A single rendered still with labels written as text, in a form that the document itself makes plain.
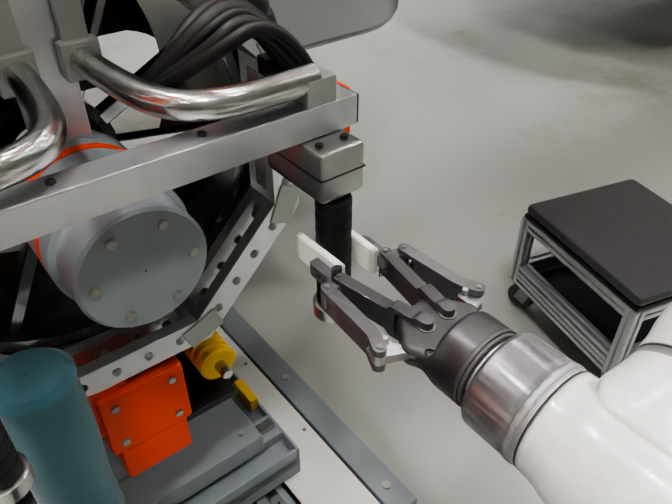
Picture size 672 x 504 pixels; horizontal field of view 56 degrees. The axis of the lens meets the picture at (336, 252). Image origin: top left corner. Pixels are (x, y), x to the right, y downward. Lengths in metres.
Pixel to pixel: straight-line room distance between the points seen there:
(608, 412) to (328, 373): 1.21
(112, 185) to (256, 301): 1.36
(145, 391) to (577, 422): 0.60
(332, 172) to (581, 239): 1.08
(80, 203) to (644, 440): 0.41
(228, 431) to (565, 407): 0.87
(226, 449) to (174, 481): 0.10
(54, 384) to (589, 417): 0.48
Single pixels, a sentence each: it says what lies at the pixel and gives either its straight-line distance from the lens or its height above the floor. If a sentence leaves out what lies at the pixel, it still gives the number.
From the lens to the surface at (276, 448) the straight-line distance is 1.31.
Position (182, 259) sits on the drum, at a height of 0.85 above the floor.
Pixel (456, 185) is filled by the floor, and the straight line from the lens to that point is 2.36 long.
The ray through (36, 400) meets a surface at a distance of 0.67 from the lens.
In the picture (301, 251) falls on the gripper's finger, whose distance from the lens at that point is 0.63.
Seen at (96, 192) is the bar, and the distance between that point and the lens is 0.49.
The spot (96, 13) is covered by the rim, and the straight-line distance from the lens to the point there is 0.77.
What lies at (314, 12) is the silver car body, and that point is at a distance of 1.37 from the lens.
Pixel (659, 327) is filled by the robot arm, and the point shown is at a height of 0.89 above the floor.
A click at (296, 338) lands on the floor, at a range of 1.71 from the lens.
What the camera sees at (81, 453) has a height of 0.64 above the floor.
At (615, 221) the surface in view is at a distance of 1.67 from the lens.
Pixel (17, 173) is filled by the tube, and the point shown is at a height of 1.00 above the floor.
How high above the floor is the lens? 1.21
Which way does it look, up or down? 38 degrees down
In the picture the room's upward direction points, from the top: straight up
